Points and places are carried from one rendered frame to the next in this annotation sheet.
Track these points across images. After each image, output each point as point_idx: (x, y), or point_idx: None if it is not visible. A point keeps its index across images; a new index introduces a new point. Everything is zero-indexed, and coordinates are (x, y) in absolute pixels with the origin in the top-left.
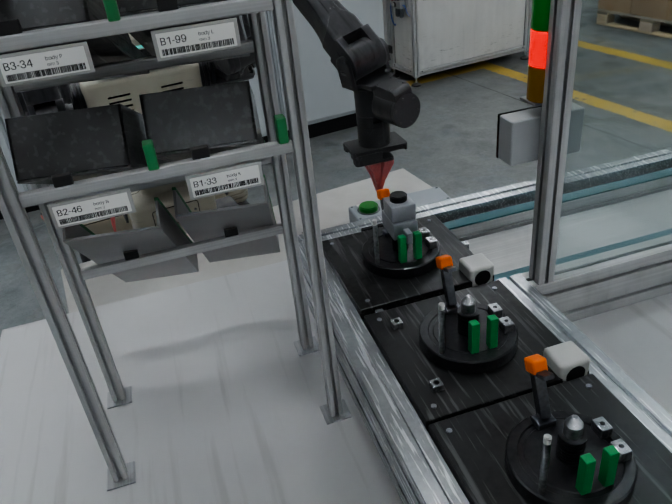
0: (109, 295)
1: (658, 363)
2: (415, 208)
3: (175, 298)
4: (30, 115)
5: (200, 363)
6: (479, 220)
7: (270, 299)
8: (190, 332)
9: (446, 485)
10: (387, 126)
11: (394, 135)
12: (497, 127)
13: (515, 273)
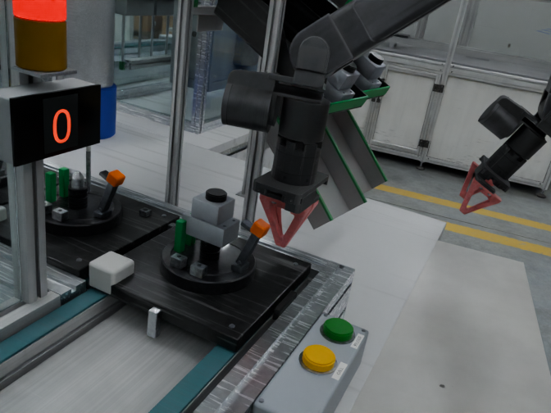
0: (444, 257)
1: None
2: (192, 203)
3: (398, 270)
4: (541, 97)
5: (296, 239)
6: (176, 386)
7: None
8: (339, 252)
9: (48, 168)
10: (275, 152)
11: (287, 188)
12: (100, 102)
13: (69, 310)
